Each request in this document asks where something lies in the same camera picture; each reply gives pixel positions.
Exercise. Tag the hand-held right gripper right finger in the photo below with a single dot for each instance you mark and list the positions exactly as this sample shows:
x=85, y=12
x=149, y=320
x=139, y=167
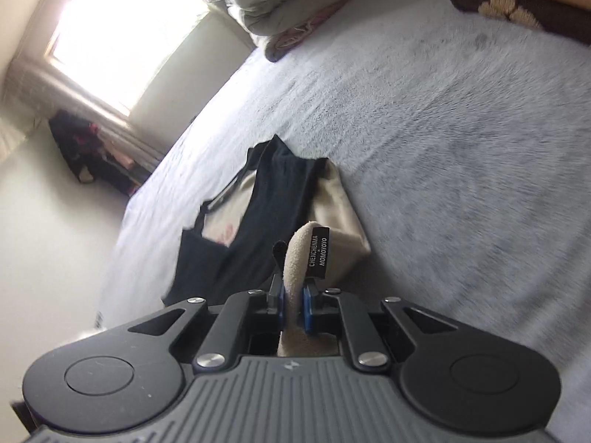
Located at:
x=306, y=307

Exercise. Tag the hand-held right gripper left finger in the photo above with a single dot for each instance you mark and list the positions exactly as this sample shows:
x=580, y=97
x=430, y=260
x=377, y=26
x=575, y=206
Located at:
x=280, y=307

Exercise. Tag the beige bear print sweatshirt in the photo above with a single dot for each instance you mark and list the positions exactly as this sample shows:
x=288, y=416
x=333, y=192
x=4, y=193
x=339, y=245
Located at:
x=258, y=221

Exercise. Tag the dark hanging clothes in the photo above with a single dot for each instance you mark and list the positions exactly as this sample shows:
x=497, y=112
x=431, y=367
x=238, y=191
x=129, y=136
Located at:
x=78, y=147

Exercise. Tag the grey bed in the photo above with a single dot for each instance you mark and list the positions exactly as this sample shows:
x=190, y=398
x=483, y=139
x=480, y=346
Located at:
x=438, y=147

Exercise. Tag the folded grey quilt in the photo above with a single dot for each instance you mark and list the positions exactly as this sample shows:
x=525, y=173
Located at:
x=286, y=4

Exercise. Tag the window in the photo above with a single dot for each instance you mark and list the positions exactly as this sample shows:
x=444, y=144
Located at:
x=120, y=32

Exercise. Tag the person's leg in floral pants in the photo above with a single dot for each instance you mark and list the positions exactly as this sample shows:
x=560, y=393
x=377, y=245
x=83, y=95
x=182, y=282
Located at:
x=531, y=4

